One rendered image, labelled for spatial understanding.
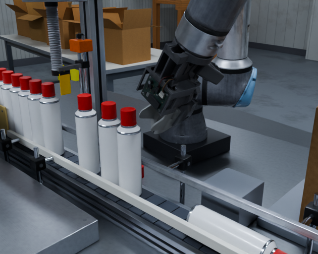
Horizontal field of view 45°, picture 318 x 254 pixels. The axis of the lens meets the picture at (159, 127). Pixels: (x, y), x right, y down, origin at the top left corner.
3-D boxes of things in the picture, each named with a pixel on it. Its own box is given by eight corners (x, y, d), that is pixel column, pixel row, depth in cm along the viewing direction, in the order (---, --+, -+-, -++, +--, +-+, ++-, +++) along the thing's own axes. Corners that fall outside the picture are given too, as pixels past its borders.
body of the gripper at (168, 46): (133, 91, 67) (158, 34, 60) (166, 82, 73) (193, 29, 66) (160, 120, 64) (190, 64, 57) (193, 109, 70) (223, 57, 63)
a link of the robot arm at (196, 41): (205, 7, 63) (240, 37, 60) (193, 30, 66) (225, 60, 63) (174, 9, 58) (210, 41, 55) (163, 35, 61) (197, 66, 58)
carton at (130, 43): (78, 59, 288) (74, 7, 275) (130, 51, 321) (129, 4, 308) (113, 68, 260) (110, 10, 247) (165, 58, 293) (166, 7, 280)
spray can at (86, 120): (75, 173, 97) (68, 94, 90) (92, 166, 100) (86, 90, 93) (88, 179, 94) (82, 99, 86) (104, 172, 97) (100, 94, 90)
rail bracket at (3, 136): (1, 168, 110) (-6, 129, 106) (21, 161, 114) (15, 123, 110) (6, 172, 108) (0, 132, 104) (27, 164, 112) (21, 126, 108)
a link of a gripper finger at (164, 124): (136, 138, 73) (153, 103, 67) (158, 130, 77) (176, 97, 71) (146, 149, 72) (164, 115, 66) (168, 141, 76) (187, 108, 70)
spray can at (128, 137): (114, 194, 87) (110, 109, 80) (131, 186, 91) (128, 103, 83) (129, 202, 84) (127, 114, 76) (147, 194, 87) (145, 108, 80)
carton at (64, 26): (35, 45, 349) (30, 2, 336) (78, 41, 377) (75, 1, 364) (58, 52, 319) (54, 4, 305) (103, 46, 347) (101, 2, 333)
